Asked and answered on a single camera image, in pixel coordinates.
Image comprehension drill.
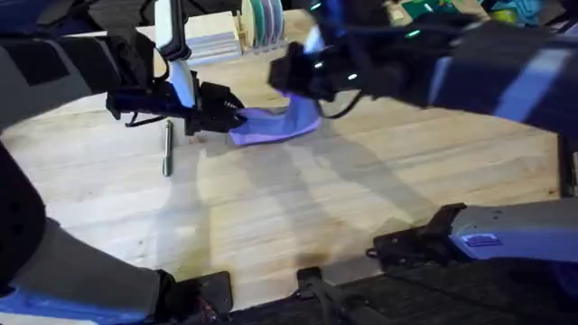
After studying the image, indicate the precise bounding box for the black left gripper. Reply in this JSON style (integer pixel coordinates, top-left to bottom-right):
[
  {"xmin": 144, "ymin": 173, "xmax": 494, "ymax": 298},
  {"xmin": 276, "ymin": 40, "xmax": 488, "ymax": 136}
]
[{"xmin": 106, "ymin": 80, "xmax": 248, "ymax": 137}]

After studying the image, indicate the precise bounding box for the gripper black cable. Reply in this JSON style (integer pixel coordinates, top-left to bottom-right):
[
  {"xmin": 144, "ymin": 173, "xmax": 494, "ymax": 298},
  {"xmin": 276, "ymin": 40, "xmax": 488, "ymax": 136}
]
[
  {"xmin": 317, "ymin": 89, "xmax": 363, "ymax": 120},
  {"xmin": 125, "ymin": 111, "xmax": 169, "ymax": 129}
]

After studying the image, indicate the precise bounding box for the grey metal pen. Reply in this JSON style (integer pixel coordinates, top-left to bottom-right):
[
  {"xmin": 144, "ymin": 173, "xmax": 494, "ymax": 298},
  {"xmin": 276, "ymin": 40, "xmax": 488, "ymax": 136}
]
[{"xmin": 162, "ymin": 118, "xmax": 175, "ymax": 178}]

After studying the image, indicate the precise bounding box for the green board with blocks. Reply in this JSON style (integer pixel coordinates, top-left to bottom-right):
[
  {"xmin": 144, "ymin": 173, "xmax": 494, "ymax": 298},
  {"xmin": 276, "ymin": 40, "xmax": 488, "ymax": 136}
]
[{"xmin": 399, "ymin": 0, "xmax": 454, "ymax": 20}]

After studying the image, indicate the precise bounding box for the purple soft zip bag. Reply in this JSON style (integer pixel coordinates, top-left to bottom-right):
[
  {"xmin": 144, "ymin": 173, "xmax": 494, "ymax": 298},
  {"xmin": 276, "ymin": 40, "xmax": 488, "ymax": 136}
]
[{"xmin": 227, "ymin": 91, "xmax": 323, "ymax": 147}]

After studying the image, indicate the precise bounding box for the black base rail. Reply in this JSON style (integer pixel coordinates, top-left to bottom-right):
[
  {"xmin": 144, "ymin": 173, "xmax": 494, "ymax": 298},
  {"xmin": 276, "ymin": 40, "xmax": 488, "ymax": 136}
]
[{"xmin": 180, "ymin": 256, "xmax": 578, "ymax": 325}]

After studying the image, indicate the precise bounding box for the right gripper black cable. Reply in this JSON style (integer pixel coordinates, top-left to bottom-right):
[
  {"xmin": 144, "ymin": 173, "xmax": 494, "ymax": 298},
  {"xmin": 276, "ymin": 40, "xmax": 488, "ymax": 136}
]
[{"xmin": 317, "ymin": 89, "xmax": 363, "ymax": 120}]

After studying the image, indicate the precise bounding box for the wooden rack with coloured discs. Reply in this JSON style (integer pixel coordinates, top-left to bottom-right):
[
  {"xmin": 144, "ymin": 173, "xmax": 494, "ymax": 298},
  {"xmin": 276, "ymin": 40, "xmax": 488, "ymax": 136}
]
[{"xmin": 234, "ymin": 0, "xmax": 286, "ymax": 50}]

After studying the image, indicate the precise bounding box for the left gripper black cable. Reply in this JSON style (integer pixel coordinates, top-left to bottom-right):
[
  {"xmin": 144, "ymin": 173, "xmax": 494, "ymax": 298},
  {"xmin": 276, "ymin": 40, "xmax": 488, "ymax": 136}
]
[{"xmin": 125, "ymin": 111, "xmax": 169, "ymax": 129}]

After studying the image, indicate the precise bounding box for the cyan plastic heap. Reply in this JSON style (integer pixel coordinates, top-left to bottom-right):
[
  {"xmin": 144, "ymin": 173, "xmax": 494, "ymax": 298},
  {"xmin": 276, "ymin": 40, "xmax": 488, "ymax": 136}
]
[{"xmin": 489, "ymin": 0, "xmax": 555, "ymax": 26}]

